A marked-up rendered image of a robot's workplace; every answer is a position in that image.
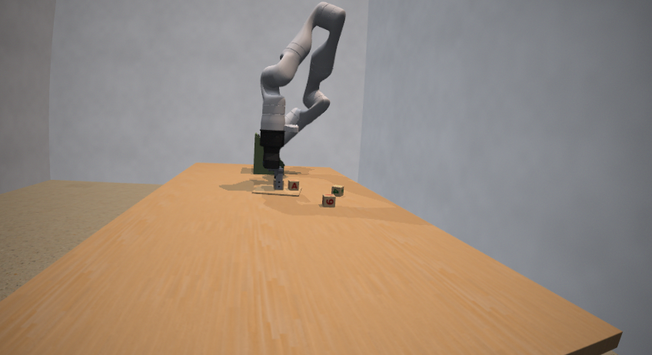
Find beige flat mat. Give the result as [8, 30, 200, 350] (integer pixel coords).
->
[252, 184, 302, 197]

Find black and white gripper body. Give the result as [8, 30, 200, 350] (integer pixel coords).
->
[260, 114, 299, 169]

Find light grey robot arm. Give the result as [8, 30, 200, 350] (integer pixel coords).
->
[261, 2, 346, 146]

